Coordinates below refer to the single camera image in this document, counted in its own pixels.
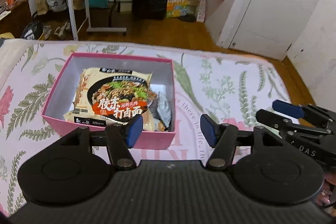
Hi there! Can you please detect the pink storage box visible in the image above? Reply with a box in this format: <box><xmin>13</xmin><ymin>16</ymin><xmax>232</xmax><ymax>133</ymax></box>
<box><xmin>42</xmin><ymin>53</ymin><xmax>176</xmax><ymax>149</ymax></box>

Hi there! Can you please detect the colourful gift box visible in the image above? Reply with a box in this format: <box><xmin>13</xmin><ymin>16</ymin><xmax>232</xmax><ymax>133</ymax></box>
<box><xmin>166</xmin><ymin>0</ymin><xmax>189</xmax><ymax>18</ymax></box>

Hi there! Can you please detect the person's right hand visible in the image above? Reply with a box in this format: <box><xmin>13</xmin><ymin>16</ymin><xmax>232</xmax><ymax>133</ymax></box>
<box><xmin>315</xmin><ymin>169</ymin><xmax>335</xmax><ymax>217</ymax></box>

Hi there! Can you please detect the white door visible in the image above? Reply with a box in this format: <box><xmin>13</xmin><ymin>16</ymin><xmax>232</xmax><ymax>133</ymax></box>
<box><xmin>230</xmin><ymin>0</ymin><xmax>318</xmax><ymax>60</ymax></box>

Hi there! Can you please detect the floral bed sheet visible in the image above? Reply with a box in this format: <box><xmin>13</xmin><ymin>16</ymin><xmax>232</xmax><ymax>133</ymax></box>
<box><xmin>1</xmin><ymin>39</ymin><xmax>290</xmax><ymax>216</ymax></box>

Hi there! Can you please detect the instant noodle bag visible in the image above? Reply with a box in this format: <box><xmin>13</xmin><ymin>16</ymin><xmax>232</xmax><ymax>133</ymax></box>
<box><xmin>64</xmin><ymin>68</ymin><xmax>155</xmax><ymax>131</ymax></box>

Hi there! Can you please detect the white snack bar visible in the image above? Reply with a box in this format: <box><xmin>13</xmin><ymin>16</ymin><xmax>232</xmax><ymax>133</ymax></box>
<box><xmin>151</xmin><ymin>92</ymin><xmax>172</xmax><ymax>132</ymax></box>

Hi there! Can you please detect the wooden nightstand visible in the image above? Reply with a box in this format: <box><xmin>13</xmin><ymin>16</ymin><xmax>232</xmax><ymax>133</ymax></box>
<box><xmin>0</xmin><ymin>0</ymin><xmax>33</xmax><ymax>38</ymax></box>

